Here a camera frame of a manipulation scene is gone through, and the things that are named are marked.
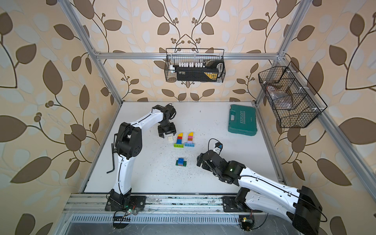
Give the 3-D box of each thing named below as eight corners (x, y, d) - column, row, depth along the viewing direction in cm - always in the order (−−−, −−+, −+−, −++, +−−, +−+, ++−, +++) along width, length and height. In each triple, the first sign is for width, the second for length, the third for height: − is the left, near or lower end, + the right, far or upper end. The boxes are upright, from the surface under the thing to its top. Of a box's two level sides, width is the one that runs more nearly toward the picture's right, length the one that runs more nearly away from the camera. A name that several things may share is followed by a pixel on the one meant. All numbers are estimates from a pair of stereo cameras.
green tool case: (228, 134, 105) (229, 128, 99) (228, 106, 122) (230, 100, 117) (255, 138, 102) (258, 132, 97) (252, 109, 120) (254, 103, 115)
